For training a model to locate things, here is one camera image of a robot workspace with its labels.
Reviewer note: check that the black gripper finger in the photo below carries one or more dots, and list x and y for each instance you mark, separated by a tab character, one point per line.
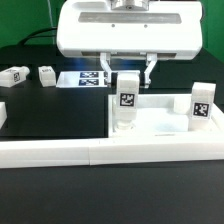
151	60
105	64

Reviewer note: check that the white square tabletop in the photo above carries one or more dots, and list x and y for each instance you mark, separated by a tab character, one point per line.
164	117

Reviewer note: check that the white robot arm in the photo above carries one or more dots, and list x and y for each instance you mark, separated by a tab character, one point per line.
148	30

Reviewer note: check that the white sheet with tag markers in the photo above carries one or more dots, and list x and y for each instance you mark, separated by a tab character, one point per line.
89	79

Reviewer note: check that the white front fence bar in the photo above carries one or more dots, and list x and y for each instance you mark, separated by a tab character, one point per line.
46	153

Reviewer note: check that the white fence bar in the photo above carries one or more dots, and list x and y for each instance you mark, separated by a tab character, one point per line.
46	153
3	114

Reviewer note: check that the white left fence bar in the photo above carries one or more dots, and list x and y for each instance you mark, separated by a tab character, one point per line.
3	114

